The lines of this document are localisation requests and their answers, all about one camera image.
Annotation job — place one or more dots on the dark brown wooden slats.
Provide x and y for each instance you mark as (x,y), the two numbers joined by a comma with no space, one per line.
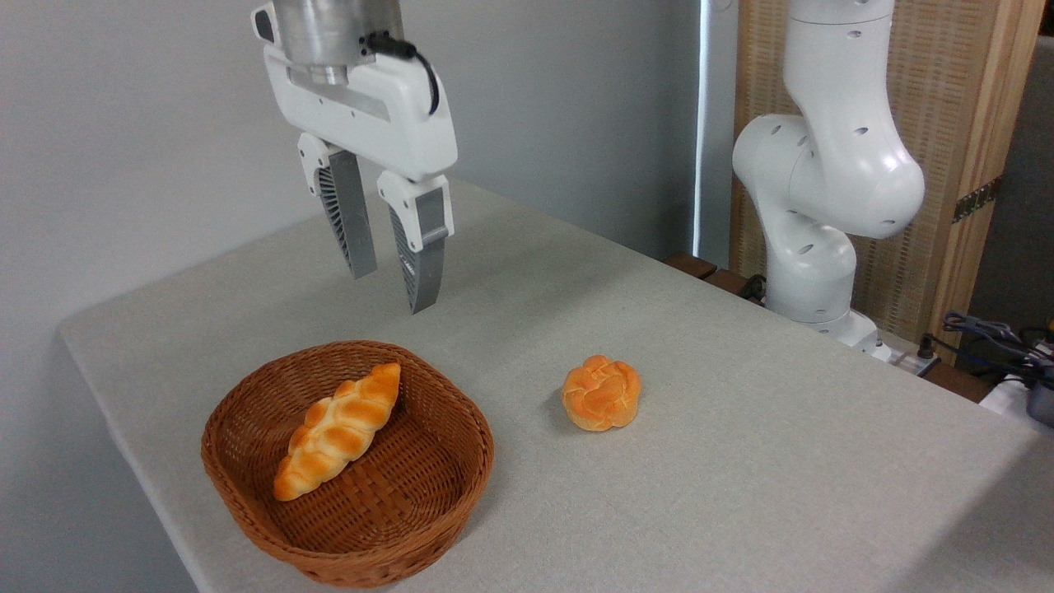
(700,268)

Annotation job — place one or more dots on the round knotted bread roll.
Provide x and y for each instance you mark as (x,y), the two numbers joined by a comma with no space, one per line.
(601,394)

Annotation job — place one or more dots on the black metal hinge bracket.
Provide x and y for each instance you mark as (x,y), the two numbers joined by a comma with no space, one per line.
(977,198)

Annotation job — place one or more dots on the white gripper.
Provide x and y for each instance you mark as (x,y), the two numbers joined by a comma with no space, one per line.
(379,111)

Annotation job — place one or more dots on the brown wicker basket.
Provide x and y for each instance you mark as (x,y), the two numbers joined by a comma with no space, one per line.
(387,519)

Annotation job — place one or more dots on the long braided bread loaf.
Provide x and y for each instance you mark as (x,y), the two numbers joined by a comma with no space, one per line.
(338,432)

